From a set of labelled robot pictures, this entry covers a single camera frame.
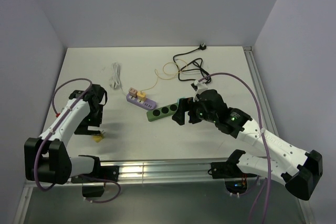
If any purple power strip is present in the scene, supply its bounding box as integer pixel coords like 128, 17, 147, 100
126, 93, 156, 111

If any aluminium rail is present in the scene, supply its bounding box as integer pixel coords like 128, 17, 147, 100
243, 47, 274, 133
25, 157, 301, 188

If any white coiled cord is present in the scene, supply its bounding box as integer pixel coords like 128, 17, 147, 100
108, 62, 129, 97

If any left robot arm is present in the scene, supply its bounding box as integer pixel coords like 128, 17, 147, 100
24, 84, 108, 186

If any aluminium front rail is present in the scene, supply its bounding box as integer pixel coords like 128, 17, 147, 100
25, 157, 301, 188

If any black power cord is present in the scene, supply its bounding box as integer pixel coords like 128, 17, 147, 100
172, 42, 212, 82

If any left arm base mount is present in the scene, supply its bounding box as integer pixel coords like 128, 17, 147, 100
70, 165, 121, 201

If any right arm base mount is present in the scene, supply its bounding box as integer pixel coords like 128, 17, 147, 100
207, 162, 259, 196

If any yellow thin cable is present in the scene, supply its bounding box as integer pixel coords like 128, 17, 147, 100
141, 61, 188, 93

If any yellow plug adapter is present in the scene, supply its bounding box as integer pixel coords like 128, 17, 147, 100
92, 130, 105, 143

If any aluminium right rail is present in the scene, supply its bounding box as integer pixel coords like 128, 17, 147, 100
243, 47, 274, 133

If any orange charger plug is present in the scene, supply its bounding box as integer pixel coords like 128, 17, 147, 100
137, 91, 146, 101

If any pink plug adapter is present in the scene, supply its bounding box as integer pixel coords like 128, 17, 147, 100
129, 88, 138, 98

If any green power strip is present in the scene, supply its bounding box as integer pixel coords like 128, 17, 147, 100
146, 103, 178, 122

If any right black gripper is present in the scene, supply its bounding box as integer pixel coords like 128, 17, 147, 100
172, 97, 217, 125

